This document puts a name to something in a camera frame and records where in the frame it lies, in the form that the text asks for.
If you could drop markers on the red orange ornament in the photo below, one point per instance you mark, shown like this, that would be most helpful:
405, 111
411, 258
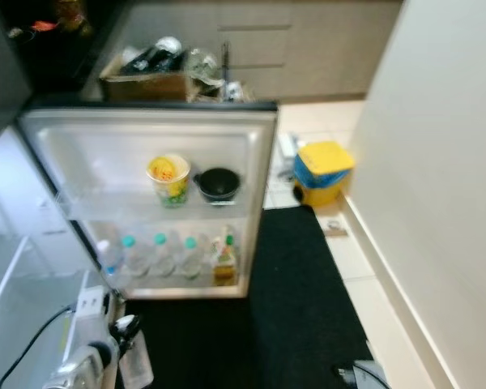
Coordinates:
44, 24

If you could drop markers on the brown cardboard box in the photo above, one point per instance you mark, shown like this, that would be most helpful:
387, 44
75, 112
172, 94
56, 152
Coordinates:
146, 87

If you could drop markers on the black bowl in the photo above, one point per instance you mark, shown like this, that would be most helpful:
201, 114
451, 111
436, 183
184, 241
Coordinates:
217, 185

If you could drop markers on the silver grey fridge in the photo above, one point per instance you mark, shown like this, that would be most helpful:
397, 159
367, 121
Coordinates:
138, 146

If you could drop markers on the black white appliance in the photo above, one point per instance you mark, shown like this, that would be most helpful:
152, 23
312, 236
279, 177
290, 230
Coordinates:
154, 53

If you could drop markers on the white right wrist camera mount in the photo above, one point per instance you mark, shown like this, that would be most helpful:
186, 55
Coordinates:
368, 377

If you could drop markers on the yellow cup noodle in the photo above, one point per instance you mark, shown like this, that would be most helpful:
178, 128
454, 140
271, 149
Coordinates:
168, 182

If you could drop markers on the yellow blue bin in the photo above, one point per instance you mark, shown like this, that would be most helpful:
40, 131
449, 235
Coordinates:
324, 174

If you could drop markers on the grey freezer door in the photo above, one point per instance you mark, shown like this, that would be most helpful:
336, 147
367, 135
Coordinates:
0, 65

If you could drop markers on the yellow oil bottle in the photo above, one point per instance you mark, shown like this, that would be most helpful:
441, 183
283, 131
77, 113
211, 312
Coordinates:
224, 263

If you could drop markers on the small brown floor object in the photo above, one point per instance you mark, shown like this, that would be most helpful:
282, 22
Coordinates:
334, 229

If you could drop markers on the clear glass jar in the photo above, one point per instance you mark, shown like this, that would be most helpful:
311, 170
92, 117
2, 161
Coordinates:
201, 63

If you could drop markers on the blue cap water bottle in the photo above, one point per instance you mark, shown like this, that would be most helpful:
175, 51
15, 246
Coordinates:
111, 258

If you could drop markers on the grey drawer cabinet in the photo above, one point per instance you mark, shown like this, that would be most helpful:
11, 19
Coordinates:
308, 44

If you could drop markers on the clear plastic bottle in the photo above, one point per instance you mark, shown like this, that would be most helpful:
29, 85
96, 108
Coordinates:
136, 365

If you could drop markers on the teal cap water bottle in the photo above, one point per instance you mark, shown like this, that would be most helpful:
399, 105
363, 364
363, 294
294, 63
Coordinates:
132, 258
162, 258
190, 259

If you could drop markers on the large black floor mat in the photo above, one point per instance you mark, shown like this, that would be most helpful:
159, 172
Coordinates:
292, 324

